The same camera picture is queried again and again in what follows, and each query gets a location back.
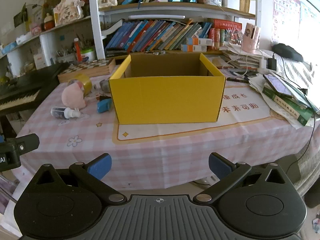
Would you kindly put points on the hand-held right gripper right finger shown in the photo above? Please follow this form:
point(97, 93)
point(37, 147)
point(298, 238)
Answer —
point(220, 165)

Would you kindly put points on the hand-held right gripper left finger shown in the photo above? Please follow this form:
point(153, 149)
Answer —
point(100, 166)

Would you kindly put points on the clear spray bottle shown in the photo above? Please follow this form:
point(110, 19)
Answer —
point(61, 112)

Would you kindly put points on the small blue box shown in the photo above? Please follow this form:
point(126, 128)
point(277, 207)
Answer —
point(103, 105)

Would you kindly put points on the pink plush toy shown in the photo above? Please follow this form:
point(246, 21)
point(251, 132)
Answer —
point(72, 96)

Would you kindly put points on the small red black object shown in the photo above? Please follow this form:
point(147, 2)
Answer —
point(102, 96)

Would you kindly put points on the grey cat figurine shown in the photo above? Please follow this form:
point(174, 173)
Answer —
point(104, 85)

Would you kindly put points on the yellow tape roll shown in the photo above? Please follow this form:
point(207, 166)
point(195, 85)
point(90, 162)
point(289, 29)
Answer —
point(83, 81)

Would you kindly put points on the yellow cardboard box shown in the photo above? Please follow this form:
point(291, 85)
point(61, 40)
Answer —
point(165, 100)

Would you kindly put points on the pink checked cloth desktop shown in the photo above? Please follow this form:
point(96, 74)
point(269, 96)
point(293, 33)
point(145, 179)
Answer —
point(175, 150)

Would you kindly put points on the cream printed desk mat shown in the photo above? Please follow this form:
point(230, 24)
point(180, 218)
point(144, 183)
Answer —
point(237, 120)

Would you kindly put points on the black electronic keyboard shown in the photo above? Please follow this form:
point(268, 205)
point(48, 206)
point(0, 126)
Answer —
point(25, 87)

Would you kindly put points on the white box red label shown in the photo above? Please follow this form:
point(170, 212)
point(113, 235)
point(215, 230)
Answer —
point(40, 61)

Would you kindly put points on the black pen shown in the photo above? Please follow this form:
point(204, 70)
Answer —
point(237, 80)

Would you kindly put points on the thick green book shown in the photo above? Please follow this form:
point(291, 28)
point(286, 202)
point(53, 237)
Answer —
point(287, 107)

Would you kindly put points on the blue wipes pack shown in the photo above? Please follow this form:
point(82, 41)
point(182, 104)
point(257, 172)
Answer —
point(9, 48)

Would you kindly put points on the wooden chessboard box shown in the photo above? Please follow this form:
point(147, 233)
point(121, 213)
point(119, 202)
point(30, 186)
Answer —
point(87, 66)

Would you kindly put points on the smartphone with lit screen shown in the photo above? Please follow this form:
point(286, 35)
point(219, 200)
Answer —
point(277, 85)

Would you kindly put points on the orange glue bottle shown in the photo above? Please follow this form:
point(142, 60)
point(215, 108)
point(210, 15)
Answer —
point(78, 50)

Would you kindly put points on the green lid jar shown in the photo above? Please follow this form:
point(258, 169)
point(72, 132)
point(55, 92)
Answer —
point(88, 55)

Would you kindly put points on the dark flat folder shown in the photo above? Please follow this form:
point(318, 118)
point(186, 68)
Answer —
point(300, 97)

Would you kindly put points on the stack of magazines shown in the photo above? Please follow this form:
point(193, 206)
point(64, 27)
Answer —
point(237, 57)

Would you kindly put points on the black charger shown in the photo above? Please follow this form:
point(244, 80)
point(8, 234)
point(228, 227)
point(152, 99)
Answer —
point(271, 64)

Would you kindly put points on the orange white small box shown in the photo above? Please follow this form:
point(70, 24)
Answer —
point(205, 41)
point(192, 41)
point(200, 48)
point(187, 48)

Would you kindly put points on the red round doll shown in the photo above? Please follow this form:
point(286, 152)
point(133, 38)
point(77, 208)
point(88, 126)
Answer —
point(48, 23)

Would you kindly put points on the small dark framed sign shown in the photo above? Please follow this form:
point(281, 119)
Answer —
point(20, 19)

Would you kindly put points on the pile of white papers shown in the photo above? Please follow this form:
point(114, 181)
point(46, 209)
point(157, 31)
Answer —
point(300, 72)

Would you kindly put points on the pink pen holder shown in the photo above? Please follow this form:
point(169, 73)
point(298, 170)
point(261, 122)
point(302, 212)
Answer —
point(250, 42)

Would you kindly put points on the white bookshelf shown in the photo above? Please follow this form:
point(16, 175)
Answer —
point(96, 30)

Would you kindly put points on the pink ceramic ornament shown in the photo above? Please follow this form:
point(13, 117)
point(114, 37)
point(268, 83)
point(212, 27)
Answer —
point(67, 10)

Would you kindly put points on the thick red book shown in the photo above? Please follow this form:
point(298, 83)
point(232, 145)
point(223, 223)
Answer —
point(227, 24)

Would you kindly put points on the row of leaning books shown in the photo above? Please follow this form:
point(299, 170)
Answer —
point(155, 35)

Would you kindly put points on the white light bar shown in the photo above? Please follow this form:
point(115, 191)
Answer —
point(156, 17)

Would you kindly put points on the alphabet wall poster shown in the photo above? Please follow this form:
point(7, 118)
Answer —
point(285, 10)

